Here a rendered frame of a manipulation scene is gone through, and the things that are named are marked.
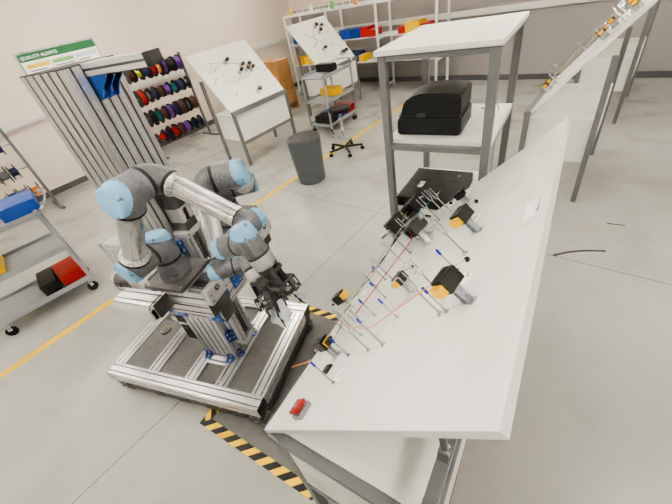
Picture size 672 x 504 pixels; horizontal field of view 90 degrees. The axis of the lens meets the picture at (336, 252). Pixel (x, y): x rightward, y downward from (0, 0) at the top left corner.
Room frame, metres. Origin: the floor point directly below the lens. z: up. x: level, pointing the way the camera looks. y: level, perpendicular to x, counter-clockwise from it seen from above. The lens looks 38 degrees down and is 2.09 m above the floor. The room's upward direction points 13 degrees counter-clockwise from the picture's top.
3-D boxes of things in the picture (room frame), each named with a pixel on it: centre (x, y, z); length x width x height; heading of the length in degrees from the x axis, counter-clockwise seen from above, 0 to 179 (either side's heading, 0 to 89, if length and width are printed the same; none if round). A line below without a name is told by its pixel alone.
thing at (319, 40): (7.85, -0.66, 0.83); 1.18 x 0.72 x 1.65; 136
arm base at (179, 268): (1.32, 0.76, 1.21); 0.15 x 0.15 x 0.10
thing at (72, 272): (2.97, 2.99, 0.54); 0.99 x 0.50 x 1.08; 128
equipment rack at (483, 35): (1.68, -0.72, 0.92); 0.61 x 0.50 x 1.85; 142
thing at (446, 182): (1.67, -0.64, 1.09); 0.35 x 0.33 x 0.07; 142
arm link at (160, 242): (1.31, 0.77, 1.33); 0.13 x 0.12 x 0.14; 149
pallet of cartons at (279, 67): (8.50, 0.81, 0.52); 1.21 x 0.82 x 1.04; 133
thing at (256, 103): (6.17, 0.91, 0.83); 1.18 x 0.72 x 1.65; 135
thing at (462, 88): (1.64, -0.61, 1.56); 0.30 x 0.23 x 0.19; 53
